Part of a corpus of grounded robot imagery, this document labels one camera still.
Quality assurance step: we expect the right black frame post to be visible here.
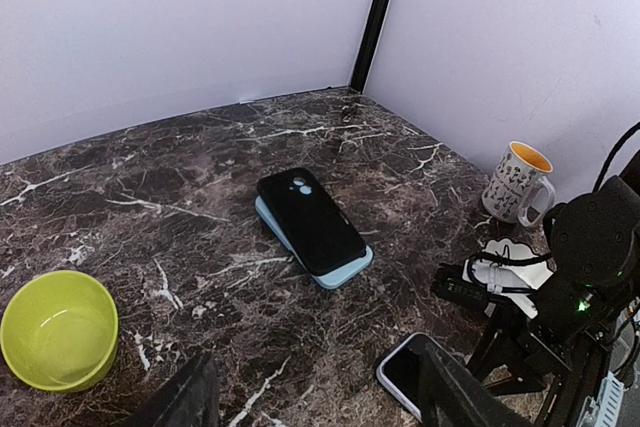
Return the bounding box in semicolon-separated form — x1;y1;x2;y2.
349;0;391;93

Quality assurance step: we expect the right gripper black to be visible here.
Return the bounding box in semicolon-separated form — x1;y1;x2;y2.
466;311;572;395

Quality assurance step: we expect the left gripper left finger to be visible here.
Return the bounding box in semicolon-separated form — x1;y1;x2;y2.
118;350;220;426

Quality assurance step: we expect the dark screen phone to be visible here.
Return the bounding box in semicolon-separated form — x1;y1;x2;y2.
375;332;443;423

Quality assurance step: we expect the patterned white mug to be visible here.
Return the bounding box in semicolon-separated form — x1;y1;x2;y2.
481;141;556;228

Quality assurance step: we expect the green bowl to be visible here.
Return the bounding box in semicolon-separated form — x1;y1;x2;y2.
1;270;119;393

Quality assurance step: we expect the black phone case centre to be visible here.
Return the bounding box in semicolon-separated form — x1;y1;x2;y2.
257;167;366;276

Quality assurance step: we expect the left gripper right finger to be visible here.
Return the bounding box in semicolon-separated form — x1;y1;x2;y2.
418;346;520;426

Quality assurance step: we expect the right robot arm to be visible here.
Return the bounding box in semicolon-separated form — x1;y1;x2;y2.
465;125;639;426

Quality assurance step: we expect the white scalloped dish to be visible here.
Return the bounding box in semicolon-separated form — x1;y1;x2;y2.
483;238;536;260

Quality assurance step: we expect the light blue phone case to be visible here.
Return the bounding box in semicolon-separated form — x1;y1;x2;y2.
255;196;374;290

